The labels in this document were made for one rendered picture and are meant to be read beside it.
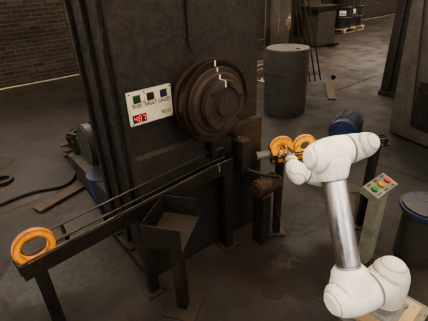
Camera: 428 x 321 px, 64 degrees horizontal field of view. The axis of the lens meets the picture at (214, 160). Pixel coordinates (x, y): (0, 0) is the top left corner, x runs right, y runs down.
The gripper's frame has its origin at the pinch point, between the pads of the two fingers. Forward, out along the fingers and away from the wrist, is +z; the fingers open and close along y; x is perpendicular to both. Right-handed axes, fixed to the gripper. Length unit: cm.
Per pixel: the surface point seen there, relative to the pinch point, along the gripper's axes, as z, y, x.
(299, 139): -1.2, 11.2, 3.5
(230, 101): -20, -36, 41
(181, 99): -26, -62, 46
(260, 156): -2.5, -14.5, -6.2
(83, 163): 85, -164, -53
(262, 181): -11.8, -15.0, -20.0
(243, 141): -3.6, -26.3, 6.3
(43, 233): -73, -130, 3
